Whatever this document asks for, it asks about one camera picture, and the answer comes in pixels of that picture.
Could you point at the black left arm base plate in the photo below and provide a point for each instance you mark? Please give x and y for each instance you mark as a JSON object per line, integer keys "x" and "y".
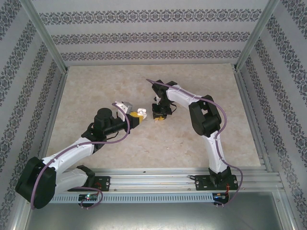
{"x": 104, "y": 183}

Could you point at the aluminium table side rail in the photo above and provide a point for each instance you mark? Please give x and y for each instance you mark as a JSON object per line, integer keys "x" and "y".
{"x": 56, "y": 100}
{"x": 249, "y": 100}

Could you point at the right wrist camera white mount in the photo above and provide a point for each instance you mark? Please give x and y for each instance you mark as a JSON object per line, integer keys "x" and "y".
{"x": 157, "y": 99}

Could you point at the left circuit board green light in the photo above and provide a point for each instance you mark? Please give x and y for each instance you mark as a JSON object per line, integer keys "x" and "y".
{"x": 88, "y": 197}

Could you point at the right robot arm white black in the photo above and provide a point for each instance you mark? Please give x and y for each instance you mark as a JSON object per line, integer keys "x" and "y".
{"x": 216, "y": 153}

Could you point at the aluminium frame post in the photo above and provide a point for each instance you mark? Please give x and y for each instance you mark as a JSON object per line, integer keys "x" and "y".
{"x": 259, "y": 33}
{"x": 43, "y": 33}

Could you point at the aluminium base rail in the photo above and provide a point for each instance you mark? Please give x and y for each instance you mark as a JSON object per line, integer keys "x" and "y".
{"x": 153, "y": 182}

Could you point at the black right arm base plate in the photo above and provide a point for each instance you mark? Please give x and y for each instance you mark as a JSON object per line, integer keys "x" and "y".
{"x": 201, "y": 183}

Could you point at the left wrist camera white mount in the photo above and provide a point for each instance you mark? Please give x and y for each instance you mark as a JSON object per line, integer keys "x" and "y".
{"x": 124, "y": 107}

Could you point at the right small circuit board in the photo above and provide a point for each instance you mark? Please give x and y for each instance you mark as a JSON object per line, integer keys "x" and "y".
{"x": 220, "y": 196}

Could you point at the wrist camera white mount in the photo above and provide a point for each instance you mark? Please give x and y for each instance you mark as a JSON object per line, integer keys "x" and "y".
{"x": 157, "y": 99}
{"x": 124, "y": 107}

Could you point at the grey metal sheet panel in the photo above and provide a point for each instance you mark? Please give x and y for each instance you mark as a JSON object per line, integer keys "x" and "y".
{"x": 153, "y": 218}

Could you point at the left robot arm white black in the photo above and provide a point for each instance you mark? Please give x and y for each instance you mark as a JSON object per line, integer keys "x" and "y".
{"x": 72, "y": 154}

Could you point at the white round earbud charging case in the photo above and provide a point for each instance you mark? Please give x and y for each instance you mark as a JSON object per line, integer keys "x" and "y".
{"x": 142, "y": 110}

